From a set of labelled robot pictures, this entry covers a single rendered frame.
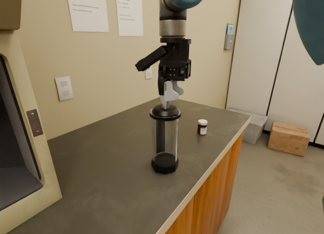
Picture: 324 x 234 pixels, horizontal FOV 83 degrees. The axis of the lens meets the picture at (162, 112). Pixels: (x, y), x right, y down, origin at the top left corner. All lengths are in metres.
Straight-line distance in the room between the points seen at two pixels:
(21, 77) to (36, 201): 0.34
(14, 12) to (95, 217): 0.51
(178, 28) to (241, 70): 2.58
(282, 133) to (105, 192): 2.45
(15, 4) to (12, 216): 0.49
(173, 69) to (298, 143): 2.45
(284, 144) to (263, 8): 1.77
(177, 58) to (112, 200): 0.46
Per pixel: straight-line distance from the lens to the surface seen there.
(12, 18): 0.48
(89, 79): 1.10
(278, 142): 2.86
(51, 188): 0.65
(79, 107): 1.10
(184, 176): 0.69
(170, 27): 0.53
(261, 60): 3.00
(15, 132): 0.68
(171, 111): 0.58
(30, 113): 0.54
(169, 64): 0.54
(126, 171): 0.72
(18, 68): 0.52
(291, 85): 3.00
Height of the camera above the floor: 1.40
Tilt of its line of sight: 22 degrees down
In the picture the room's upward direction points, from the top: straight up
